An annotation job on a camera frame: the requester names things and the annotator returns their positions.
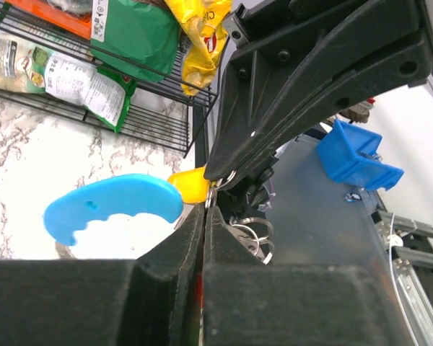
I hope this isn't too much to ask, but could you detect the aluminium frame profile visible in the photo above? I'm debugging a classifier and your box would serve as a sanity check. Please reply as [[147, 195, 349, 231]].
[[372, 210, 433, 345]]

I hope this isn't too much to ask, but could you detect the black wire basket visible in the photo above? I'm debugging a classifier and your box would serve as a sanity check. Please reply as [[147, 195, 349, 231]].
[[0, 1, 219, 154]]

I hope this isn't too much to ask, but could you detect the blue key tag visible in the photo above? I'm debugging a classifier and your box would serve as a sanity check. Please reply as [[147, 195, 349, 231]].
[[43, 174, 183, 246]]

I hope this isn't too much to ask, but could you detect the grey curved keyring holder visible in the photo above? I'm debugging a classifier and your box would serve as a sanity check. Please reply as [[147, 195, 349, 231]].
[[53, 169, 277, 266]]

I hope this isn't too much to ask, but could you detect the yellow key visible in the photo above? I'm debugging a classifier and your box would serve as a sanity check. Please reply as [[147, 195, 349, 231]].
[[167, 167, 210, 205]]

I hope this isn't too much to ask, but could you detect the dark green snack bag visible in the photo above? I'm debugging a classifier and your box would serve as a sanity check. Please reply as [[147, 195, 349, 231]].
[[90, 0, 180, 82]]

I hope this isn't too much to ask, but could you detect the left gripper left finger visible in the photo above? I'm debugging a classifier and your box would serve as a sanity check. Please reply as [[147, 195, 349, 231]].
[[0, 205, 205, 345]]

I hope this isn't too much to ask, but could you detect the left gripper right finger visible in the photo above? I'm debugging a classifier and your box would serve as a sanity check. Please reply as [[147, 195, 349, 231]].
[[203, 207, 412, 345]]

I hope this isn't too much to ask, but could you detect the yellow chips bag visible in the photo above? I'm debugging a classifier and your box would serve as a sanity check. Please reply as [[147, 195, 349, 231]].
[[165, 0, 232, 96]]

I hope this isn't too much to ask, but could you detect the green snack packet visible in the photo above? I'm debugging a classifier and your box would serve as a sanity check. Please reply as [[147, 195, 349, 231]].
[[0, 30, 136, 133]]

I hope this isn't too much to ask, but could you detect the blue plastic bin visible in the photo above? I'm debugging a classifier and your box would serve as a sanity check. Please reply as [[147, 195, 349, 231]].
[[315, 120, 404, 191]]

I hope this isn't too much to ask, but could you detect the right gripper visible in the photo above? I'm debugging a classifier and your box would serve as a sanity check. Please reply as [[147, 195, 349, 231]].
[[205, 0, 433, 180]]

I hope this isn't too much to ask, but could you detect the orange snack packet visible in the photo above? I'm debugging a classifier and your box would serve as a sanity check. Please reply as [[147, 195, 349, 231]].
[[7, 0, 93, 39]]

